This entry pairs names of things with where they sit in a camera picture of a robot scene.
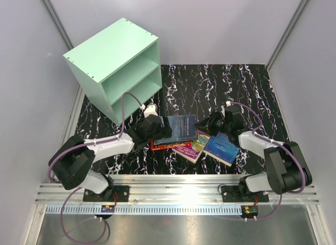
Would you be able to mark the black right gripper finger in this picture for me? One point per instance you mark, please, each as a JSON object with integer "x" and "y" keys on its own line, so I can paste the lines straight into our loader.
{"x": 208, "y": 130}
{"x": 204, "y": 123}

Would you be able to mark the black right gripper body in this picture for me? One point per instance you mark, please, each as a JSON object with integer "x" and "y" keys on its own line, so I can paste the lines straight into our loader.
{"x": 219, "y": 124}

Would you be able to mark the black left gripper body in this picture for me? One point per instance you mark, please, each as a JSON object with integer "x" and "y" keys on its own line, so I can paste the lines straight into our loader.
{"x": 158, "y": 135}

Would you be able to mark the dark blue paperback book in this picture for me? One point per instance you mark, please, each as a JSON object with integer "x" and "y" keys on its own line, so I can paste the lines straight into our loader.
{"x": 182, "y": 129}

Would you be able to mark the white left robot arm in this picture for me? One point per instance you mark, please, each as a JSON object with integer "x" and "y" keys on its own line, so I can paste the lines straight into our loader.
{"x": 72, "y": 162}

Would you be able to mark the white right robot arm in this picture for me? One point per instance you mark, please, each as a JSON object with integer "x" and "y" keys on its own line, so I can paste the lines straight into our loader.
{"x": 285, "y": 165}

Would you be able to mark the red paperback book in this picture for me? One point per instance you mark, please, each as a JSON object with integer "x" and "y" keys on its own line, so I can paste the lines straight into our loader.
{"x": 155, "y": 147}

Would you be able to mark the purple treehouse book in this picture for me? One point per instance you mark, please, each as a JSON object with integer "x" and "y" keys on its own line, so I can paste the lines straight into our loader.
{"x": 194, "y": 151}

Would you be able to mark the black marbled table mat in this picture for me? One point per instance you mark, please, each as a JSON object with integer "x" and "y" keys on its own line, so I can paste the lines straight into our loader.
{"x": 199, "y": 90}

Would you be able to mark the mint green wooden shelf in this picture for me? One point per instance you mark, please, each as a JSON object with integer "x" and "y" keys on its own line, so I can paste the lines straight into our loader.
{"x": 118, "y": 68}

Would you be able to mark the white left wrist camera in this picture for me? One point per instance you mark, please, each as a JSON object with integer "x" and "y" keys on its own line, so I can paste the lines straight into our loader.
{"x": 150, "y": 109}

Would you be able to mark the aluminium mounting rail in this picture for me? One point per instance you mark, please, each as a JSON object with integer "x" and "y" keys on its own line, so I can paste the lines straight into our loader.
{"x": 173, "y": 190}

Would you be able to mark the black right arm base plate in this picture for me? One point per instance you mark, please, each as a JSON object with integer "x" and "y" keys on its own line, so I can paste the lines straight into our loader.
{"x": 235, "y": 194}

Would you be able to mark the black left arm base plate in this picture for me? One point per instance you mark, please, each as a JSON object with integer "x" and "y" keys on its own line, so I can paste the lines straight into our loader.
{"x": 119, "y": 193}

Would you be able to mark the white slotted cable duct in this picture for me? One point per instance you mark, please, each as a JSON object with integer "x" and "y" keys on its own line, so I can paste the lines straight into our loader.
{"x": 85, "y": 209}

